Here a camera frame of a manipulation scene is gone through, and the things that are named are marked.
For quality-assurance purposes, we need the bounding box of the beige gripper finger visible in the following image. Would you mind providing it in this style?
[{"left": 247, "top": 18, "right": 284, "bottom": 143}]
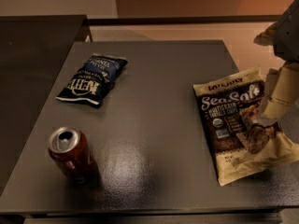
[
  {"left": 261, "top": 62, "right": 299, "bottom": 119},
  {"left": 253, "top": 22, "right": 278, "bottom": 46}
]

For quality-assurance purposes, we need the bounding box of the blue kettle chip bag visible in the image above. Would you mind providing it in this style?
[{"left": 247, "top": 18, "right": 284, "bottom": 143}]
[{"left": 56, "top": 54, "right": 128, "bottom": 106}]

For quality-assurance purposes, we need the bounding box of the red coke can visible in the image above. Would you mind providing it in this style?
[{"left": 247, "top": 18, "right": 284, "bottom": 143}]
[{"left": 48, "top": 127, "right": 98, "bottom": 184}]

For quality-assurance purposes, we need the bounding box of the brown sea salt chip bag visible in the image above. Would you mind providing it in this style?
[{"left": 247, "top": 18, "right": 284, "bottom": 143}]
[{"left": 193, "top": 67, "right": 299, "bottom": 186}]

